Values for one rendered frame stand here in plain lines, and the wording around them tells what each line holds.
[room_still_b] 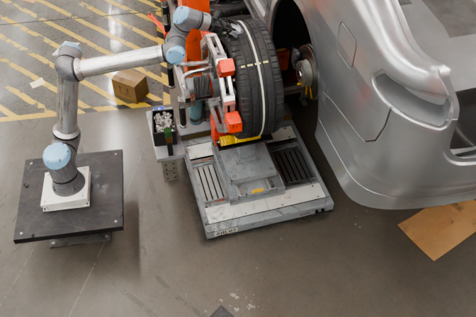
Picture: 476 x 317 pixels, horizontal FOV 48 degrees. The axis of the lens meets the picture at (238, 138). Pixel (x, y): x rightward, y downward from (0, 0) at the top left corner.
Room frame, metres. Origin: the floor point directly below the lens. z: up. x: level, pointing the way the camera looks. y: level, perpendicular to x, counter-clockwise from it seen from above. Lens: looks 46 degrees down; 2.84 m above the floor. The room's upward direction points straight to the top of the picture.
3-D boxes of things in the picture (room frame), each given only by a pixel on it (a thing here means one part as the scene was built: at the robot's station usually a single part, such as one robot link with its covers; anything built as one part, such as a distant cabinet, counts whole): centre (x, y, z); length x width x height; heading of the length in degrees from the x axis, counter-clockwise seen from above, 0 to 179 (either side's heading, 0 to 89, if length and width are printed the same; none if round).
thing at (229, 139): (2.23, -0.01, 0.51); 0.29 x 0.06 x 0.06; 106
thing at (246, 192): (2.32, -0.06, 0.13); 0.50 x 0.36 x 0.10; 16
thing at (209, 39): (2.32, 0.12, 0.85); 0.54 x 0.07 x 0.54; 16
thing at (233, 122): (2.01, 0.03, 0.85); 0.09 x 0.08 x 0.07; 16
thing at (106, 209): (1.99, 0.99, 0.15); 0.60 x 0.60 x 0.30; 9
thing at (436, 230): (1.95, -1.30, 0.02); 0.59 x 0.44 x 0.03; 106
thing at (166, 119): (2.31, 0.45, 0.51); 0.20 x 0.14 x 0.13; 8
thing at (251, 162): (2.36, -0.05, 0.32); 0.40 x 0.30 x 0.28; 16
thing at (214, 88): (2.30, 0.19, 0.85); 0.21 x 0.14 x 0.14; 106
